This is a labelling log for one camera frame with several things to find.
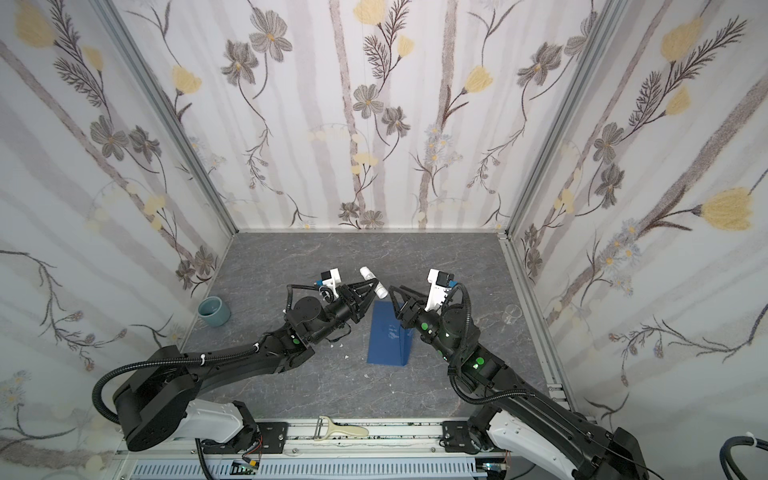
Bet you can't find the white glue stick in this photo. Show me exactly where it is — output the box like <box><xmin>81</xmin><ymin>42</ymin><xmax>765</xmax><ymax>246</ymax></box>
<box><xmin>359</xmin><ymin>266</ymin><xmax>389</xmax><ymax>300</ymax></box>

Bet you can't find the dark blue envelope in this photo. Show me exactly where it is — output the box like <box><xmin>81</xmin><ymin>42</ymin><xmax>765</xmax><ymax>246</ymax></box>
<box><xmin>367</xmin><ymin>300</ymin><xmax>413</xmax><ymax>367</ymax></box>

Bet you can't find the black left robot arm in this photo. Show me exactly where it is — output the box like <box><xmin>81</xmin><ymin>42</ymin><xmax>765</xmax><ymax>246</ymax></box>
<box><xmin>92</xmin><ymin>278</ymin><xmax>380</xmax><ymax>453</ymax></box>

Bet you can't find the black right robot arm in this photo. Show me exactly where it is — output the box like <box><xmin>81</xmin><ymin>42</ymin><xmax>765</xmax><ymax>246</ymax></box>
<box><xmin>389</xmin><ymin>284</ymin><xmax>650</xmax><ymax>479</ymax></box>

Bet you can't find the clear glass cup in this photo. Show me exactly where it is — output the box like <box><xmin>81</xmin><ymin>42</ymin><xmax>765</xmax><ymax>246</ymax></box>
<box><xmin>502</xmin><ymin>304</ymin><xmax>523</xmax><ymax>325</ymax></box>

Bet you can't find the teal ceramic cup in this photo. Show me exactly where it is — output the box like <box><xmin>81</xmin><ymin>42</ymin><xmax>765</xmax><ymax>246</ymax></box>
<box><xmin>197</xmin><ymin>296</ymin><xmax>231</xmax><ymax>327</ymax></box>

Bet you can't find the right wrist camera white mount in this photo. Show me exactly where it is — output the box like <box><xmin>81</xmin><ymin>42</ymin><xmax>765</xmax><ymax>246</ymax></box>
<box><xmin>425</xmin><ymin>269</ymin><xmax>456</xmax><ymax>311</ymax></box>

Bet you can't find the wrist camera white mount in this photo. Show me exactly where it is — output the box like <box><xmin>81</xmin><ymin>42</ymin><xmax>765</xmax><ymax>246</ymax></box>
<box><xmin>425</xmin><ymin>269</ymin><xmax>456</xmax><ymax>311</ymax></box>
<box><xmin>316</xmin><ymin>268</ymin><xmax>341</xmax><ymax>303</ymax></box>

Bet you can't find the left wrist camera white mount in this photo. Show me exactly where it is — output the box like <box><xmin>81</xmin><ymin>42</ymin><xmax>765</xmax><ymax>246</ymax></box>
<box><xmin>316</xmin><ymin>268</ymin><xmax>341</xmax><ymax>303</ymax></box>

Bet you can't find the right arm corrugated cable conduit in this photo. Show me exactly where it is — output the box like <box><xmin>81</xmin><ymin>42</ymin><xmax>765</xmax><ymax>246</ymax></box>
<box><xmin>446</xmin><ymin>281</ymin><xmax>535</xmax><ymax>406</ymax></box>

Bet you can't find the cream handled peeler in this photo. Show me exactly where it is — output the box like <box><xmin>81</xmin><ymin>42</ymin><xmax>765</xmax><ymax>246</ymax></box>
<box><xmin>313</xmin><ymin>415</ymin><xmax>369</xmax><ymax>441</ymax></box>

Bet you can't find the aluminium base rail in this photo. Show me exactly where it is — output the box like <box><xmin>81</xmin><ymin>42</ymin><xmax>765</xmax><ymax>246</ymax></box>
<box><xmin>107</xmin><ymin>418</ymin><xmax>526</xmax><ymax>479</ymax></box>

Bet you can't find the black corrugated cable conduit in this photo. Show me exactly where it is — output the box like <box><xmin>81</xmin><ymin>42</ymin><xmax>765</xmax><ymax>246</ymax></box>
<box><xmin>91</xmin><ymin>350</ymin><xmax>259</xmax><ymax>480</ymax></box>

